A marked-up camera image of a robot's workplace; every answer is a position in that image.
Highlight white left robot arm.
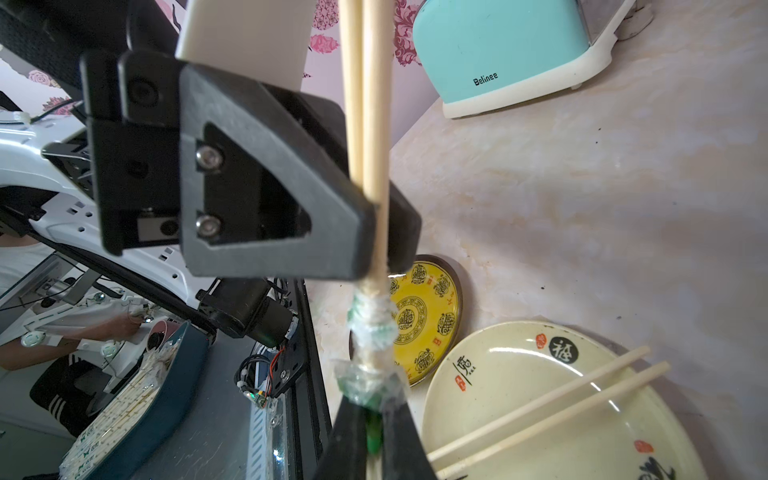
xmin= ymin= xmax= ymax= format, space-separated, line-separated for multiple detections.
xmin=1 ymin=1 xmax=379 ymax=346

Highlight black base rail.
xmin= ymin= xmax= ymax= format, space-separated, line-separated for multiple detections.
xmin=234 ymin=279 xmax=331 ymax=479

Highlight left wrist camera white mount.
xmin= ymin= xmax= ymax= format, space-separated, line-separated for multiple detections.
xmin=175 ymin=0 xmax=316 ymax=91

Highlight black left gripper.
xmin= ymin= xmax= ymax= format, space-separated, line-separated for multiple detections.
xmin=80 ymin=50 xmax=374 ymax=281

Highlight cream middle plate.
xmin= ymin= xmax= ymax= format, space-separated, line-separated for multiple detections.
xmin=421 ymin=321 xmax=706 ymax=479

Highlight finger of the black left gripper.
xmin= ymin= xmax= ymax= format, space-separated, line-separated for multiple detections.
xmin=387 ymin=182 xmax=422 ymax=273

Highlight teal tray of chopsticks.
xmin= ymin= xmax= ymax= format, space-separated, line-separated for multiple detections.
xmin=59 ymin=323 xmax=209 ymax=480

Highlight mint green toaster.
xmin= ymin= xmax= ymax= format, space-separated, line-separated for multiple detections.
xmin=413 ymin=0 xmax=634 ymax=119

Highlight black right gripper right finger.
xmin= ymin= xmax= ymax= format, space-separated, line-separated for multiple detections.
xmin=382 ymin=400 xmax=437 ymax=480

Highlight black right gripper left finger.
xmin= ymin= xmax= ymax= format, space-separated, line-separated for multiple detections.
xmin=314 ymin=397 xmax=368 ymax=480

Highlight dark green yellow plate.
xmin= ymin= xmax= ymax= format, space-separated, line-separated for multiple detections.
xmin=349 ymin=254 xmax=464 ymax=388

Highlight chopsticks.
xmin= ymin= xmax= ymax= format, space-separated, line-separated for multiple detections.
xmin=336 ymin=1 xmax=402 ymax=479
xmin=427 ymin=345 xmax=672 ymax=480

